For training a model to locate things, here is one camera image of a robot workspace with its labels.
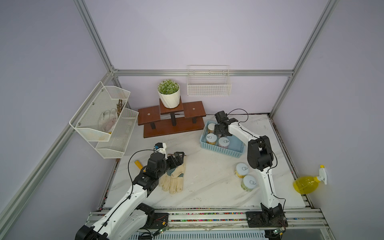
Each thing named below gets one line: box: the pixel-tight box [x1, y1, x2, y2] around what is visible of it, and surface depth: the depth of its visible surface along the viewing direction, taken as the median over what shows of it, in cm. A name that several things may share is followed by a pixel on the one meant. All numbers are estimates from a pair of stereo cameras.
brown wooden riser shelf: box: [137, 96, 206, 138], surface depth 107 cm
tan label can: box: [206, 133, 217, 145], surface depth 102 cm
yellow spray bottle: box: [293, 165, 328, 195], surface depth 78 cm
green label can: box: [241, 175, 257, 192], surface depth 83 cm
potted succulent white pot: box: [157, 79, 180, 109], surface depth 87 cm
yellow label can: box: [234, 163, 249, 179], surface depth 88 cm
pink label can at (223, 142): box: [218, 137, 230, 149], surface depth 100 cm
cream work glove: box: [159, 155, 186, 195], surface depth 88 cm
